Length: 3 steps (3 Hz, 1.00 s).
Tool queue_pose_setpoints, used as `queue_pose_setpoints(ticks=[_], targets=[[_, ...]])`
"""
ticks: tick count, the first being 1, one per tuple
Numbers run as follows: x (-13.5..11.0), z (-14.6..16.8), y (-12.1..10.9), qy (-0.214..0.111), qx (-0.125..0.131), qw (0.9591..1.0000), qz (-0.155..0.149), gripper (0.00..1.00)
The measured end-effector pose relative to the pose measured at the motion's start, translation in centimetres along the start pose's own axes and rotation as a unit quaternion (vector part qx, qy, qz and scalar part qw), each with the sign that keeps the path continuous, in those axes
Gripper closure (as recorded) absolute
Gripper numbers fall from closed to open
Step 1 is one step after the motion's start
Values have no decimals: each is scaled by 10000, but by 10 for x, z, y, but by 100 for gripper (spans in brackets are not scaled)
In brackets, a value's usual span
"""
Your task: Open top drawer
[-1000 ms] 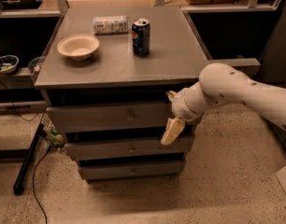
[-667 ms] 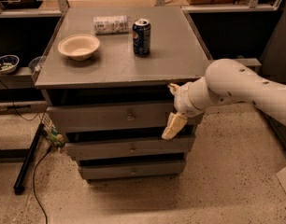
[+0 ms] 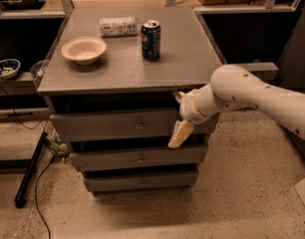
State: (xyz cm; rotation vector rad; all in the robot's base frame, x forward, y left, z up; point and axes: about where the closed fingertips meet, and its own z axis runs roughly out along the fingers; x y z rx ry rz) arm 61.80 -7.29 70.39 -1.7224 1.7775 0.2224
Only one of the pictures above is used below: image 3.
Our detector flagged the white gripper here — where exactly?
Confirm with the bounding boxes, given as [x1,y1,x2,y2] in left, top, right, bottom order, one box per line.
[167,90,210,148]

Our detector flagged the grey top drawer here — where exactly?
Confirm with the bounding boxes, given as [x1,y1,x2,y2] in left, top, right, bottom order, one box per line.
[49,107,220,143]

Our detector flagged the grey drawer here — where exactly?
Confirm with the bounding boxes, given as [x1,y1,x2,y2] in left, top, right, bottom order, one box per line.
[84,171,198,192]
[70,143,208,171]
[49,107,220,143]

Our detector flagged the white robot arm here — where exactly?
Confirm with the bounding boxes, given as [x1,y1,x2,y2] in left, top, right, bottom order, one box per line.
[168,65,305,148]

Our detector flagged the grey middle drawer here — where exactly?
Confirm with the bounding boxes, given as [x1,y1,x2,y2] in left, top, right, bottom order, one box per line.
[70,143,208,171]

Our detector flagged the grey bottom drawer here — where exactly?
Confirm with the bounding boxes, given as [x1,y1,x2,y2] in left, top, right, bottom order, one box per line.
[84,171,198,192]

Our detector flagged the grey drawer cabinet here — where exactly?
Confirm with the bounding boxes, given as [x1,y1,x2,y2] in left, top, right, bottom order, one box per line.
[36,6,232,196]

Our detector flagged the blue pepsi can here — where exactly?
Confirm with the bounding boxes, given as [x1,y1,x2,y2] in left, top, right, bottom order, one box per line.
[141,19,161,61]

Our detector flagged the grey side shelf beam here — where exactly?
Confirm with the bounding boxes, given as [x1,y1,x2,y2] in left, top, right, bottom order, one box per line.
[240,62,279,82]

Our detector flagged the silver can lying down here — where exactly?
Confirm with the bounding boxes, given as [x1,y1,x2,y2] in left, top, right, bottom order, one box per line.
[99,17,138,37]

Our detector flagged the white paper bowl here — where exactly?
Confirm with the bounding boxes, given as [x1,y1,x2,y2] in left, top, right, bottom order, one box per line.
[62,37,107,65]

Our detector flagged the small grey bowl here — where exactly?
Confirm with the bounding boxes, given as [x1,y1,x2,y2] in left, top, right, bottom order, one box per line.
[30,60,49,77]

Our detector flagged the grey left shelf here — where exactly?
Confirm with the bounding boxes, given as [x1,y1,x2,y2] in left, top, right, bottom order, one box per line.
[0,72,36,96]

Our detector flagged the blue patterned bowl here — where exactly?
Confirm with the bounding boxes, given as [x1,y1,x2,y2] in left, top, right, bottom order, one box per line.
[0,59,21,79]

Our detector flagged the black bar on floor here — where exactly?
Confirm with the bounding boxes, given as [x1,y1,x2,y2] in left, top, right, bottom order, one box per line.
[14,132,47,208]

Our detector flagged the black cable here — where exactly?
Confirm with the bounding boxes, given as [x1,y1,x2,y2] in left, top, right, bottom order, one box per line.
[34,154,57,239]

